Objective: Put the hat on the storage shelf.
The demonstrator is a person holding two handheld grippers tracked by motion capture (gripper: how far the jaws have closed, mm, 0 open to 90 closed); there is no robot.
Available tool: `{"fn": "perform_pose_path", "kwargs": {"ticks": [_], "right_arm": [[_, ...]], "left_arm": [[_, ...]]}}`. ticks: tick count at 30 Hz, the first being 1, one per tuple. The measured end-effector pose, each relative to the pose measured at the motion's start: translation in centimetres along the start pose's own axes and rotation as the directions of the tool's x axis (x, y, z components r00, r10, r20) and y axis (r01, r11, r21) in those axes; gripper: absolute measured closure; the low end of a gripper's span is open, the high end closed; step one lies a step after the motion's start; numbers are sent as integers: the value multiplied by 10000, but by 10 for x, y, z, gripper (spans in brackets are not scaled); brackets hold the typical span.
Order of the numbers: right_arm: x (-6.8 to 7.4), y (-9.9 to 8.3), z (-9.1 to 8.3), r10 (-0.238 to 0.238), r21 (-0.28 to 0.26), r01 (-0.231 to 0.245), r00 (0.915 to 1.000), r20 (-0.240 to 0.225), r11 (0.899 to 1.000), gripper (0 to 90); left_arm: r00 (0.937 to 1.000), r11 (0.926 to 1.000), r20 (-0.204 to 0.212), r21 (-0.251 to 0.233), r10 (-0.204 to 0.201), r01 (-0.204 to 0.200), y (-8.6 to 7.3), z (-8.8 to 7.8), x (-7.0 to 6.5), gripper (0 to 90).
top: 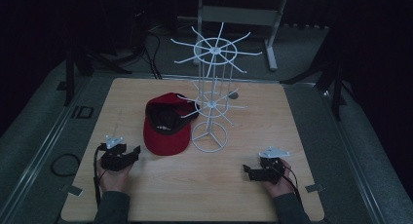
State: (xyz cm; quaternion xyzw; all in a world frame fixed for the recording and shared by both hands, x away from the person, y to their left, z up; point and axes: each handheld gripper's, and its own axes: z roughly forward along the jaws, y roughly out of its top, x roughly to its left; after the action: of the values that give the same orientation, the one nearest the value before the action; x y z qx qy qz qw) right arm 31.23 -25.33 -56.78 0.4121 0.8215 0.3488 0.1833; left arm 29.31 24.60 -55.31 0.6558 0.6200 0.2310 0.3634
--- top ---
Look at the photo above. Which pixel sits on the grey round table grommet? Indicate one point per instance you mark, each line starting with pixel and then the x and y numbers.
pixel 233 95

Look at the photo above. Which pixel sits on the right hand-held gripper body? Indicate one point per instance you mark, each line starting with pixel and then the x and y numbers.
pixel 272 167

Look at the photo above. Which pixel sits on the metal floor rail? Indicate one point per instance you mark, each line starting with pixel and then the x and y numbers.
pixel 39 149
pixel 350 152

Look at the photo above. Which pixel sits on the grey metal table frame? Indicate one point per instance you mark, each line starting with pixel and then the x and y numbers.
pixel 240 15

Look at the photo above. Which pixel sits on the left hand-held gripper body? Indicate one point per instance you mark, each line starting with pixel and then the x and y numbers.
pixel 113 157

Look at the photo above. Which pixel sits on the person's right hand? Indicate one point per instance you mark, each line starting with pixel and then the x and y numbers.
pixel 281 186

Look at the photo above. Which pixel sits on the black tripod stand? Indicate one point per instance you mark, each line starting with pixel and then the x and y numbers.
pixel 336 87
pixel 69 78

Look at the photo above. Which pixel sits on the person's left hand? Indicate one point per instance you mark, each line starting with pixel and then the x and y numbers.
pixel 114 180

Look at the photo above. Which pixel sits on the red baseball cap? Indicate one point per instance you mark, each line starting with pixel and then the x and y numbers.
pixel 167 138

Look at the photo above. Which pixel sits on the grey tape piece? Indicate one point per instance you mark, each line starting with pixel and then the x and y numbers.
pixel 314 187
pixel 74 190

